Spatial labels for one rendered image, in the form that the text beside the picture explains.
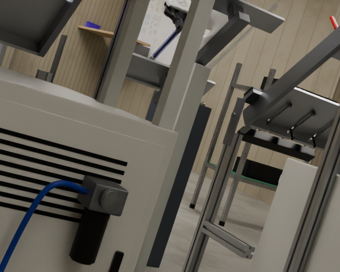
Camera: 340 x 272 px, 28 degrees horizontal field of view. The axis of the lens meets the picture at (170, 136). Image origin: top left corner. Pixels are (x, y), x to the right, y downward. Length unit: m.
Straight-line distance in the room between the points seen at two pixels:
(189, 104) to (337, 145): 0.49
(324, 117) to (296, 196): 0.49
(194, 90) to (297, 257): 0.60
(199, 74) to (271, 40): 5.62
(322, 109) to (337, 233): 0.65
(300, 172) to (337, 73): 4.71
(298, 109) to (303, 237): 0.61
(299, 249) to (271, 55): 5.81
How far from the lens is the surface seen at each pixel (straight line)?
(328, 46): 2.15
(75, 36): 10.06
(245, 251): 2.16
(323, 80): 6.83
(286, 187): 2.11
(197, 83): 2.13
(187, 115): 2.13
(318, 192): 1.94
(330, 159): 1.93
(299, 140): 2.50
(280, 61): 7.54
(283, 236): 2.07
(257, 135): 2.46
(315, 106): 2.41
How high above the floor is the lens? 0.66
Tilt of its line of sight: 3 degrees down
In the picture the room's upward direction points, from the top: 18 degrees clockwise
